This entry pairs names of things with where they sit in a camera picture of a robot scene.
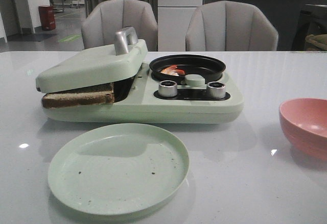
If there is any cooked orange shrimp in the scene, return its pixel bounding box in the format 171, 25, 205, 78
173, 69, 185, 76
160, 65, 178, 76

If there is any mint green hinged lid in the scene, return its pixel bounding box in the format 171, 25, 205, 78
35, 27, 148, 93

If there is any white bread slice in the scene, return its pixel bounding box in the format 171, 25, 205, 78
41, 91, 114, 109
55, 82, 114, 94

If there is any pink plastic bowl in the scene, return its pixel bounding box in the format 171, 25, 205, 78
279, 98, 326, 161

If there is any mint green breakfast maker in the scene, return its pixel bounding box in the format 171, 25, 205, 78
43, 63, 244, 124

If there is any silver left control knob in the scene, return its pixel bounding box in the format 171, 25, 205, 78
158, 80, 178, 97

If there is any silver control knob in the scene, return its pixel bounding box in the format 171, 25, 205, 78
158, 80, 178, 97
206, 81, 226, 99

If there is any silver right control knob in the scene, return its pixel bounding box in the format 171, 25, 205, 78
206, 81, 226, 99

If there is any black round frying pan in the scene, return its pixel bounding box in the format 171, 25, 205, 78
149, 54, 226, 85

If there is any mint green round plate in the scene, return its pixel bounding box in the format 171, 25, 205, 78
48, 123, 190, 217

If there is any grey upholstered right chair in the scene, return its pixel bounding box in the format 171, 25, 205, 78
185, 1, 278, 52

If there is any grey upholstered chair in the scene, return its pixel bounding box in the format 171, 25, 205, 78
81, 0, 158, 52
185, 1, 278, 52

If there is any grey upholstered left chair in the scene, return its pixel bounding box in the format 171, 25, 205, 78
81, 0, 158, 52

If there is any white refrigerator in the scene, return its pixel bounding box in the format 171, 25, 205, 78
157, 0, 203, 52

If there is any red trash bin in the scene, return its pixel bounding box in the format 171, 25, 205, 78
38, 5, 56, 31

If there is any dark grey kitchen counter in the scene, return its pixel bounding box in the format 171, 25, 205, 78
203, 0, 326, 51

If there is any dark washing machine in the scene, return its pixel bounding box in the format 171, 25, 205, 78
291, 4, 326, 51

